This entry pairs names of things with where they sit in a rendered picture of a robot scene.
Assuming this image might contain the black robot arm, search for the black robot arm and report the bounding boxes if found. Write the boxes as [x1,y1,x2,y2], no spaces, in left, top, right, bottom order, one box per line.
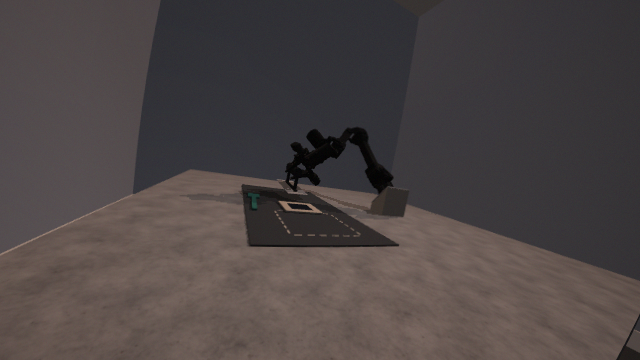
[306,127,394,194]

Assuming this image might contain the tan square tile with black center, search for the tan square tile with black center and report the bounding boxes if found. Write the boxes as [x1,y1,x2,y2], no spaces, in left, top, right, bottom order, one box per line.
[278,201,323,215]

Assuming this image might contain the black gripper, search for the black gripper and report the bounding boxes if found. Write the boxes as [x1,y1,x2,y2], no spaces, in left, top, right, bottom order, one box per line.
[285,142,324,186]

